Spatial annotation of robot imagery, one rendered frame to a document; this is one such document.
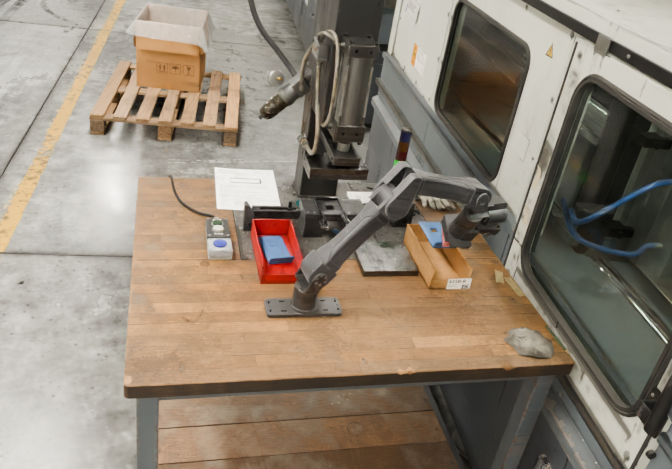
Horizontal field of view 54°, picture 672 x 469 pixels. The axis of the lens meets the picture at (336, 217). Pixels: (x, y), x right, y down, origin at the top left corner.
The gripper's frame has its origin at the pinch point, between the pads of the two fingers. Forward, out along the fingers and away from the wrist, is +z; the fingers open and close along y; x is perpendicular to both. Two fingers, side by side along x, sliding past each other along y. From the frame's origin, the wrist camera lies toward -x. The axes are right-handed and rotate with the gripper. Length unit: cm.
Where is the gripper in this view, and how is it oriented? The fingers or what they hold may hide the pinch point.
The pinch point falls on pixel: (445, 244)
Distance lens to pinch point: 196.8
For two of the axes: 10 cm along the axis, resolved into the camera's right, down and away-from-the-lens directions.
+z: -2.5, 4.7, 8.5
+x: -9.6, -0.3, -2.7
